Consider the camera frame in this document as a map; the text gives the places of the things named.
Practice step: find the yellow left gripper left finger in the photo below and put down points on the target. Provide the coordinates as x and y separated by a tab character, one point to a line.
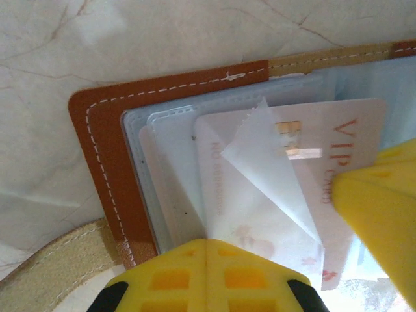
182	266

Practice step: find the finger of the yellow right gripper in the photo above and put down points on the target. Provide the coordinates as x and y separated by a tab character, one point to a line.
383	211

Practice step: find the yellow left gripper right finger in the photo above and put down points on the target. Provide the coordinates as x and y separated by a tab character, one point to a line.
227	263

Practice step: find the brown leather card holder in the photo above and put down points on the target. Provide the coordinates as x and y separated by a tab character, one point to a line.
97	156

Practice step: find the white VIP card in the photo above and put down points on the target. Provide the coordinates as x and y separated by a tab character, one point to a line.
364	130

